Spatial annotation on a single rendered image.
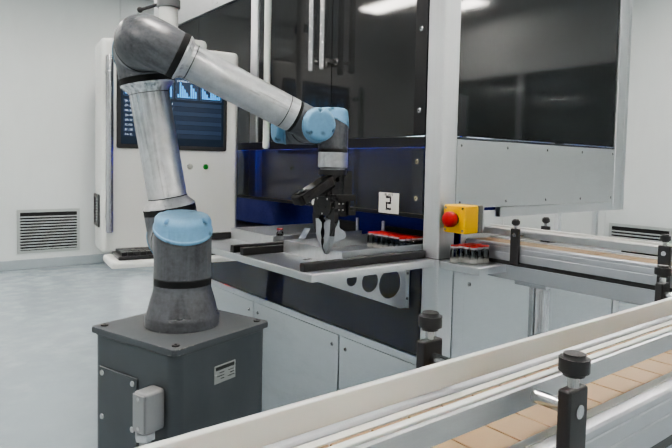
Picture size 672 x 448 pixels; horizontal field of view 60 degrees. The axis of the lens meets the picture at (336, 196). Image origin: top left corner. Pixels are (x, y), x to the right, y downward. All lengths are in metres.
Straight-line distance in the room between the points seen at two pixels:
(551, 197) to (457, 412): 1.60
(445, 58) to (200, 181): 1.09
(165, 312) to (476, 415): 0.87
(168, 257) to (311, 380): 1.03
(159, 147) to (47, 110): 5.45
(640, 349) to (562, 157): 1.45
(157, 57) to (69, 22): 5.73
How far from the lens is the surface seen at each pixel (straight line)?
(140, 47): 1.23
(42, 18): 6.88
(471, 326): 1.73
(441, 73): 1.57
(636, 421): 0.57
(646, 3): 6.53
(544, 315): 1.59
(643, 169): 6.31
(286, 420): 0.40
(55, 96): 6.78
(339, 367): 1.96
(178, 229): 1.19
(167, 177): 1.33
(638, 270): 1.40
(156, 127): 1.33
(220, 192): 2.27
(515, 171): 1.81
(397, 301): 1.65
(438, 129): 1.56
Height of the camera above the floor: 1.13
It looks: 3 degrees down
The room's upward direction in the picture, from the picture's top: 1 degrees clockwise
